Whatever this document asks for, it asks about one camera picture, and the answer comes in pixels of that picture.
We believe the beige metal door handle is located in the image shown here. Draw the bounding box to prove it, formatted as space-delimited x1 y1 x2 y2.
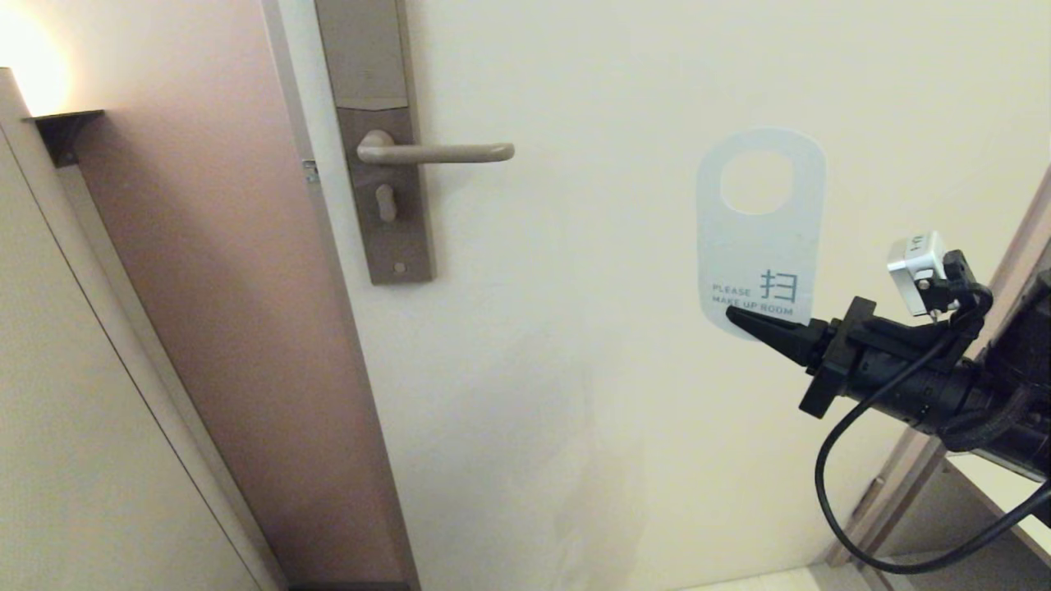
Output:
356 130 516 165

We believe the white closet shelf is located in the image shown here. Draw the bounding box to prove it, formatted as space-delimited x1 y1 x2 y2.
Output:
943 451 1051 547

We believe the bronze door lock plate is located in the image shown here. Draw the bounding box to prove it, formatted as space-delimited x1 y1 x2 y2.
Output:
314 0 436 286

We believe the cream white door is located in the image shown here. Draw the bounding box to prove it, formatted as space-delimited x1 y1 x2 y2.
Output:
263 0 1051 591

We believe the white door hanger sign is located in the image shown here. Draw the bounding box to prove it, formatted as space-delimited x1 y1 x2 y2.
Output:
696 127 827 341

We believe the taupe frame hinge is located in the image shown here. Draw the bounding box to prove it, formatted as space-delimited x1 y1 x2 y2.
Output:
851 476 886 518

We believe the cream wardrobe panel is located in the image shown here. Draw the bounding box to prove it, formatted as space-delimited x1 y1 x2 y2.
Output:
0 70 288 591

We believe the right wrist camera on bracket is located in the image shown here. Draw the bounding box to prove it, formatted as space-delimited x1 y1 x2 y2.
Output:
887 231 994 329

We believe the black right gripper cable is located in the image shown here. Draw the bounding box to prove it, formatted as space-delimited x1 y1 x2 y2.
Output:
815 312 1051 574

